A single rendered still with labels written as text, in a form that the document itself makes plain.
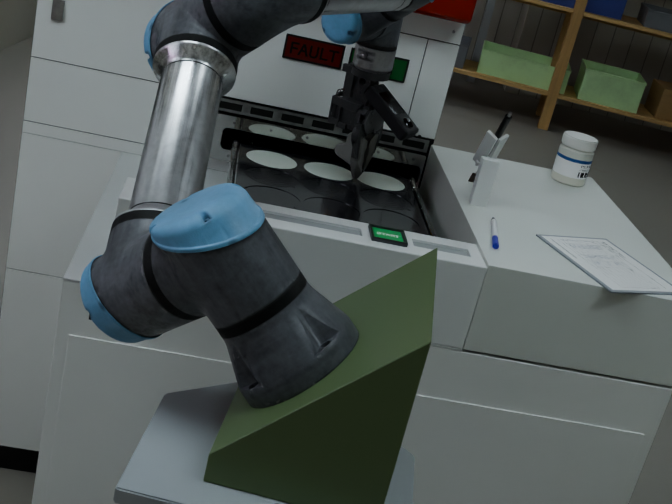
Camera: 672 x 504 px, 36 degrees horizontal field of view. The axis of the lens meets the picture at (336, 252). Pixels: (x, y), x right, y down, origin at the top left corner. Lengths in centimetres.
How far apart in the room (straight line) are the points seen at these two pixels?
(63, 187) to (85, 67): 25
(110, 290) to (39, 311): 109
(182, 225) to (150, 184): 20
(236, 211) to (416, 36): 103
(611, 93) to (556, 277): 567
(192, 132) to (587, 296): 65
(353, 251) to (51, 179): 85
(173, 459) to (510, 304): 62
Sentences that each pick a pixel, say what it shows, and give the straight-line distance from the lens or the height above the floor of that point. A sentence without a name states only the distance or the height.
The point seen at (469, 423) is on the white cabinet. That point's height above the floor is 70.
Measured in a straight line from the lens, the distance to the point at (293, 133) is 210.
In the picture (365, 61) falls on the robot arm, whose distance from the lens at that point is 190.
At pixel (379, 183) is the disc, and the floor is 90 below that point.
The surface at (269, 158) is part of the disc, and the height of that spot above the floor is 90.
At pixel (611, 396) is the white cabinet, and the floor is 79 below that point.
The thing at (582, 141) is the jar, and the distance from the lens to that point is 210.
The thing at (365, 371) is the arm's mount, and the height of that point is 100.
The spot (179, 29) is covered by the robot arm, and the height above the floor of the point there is 121.
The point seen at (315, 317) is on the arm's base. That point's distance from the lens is 115.
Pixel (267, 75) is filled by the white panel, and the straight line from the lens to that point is 208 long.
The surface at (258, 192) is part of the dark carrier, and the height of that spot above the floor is 90.
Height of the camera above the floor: 149
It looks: 21 degrees down
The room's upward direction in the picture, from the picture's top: 14 degrees clockwise
